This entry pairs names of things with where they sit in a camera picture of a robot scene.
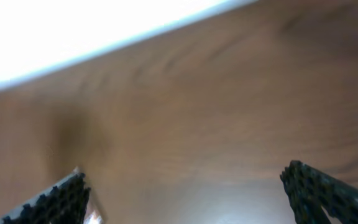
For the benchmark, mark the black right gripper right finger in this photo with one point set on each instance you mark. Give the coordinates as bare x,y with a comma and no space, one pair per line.
315,196

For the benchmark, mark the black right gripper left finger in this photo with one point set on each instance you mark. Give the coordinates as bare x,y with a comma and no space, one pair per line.
63,203

